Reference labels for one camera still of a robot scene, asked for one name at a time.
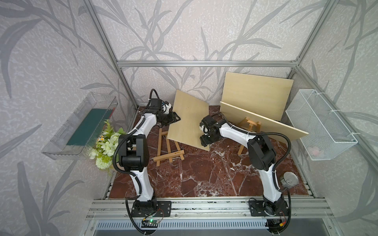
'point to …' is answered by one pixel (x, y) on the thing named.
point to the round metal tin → (290, 180)
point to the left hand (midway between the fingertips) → (178, 118)
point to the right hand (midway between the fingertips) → (204, 141)
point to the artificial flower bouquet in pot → (107, 146)
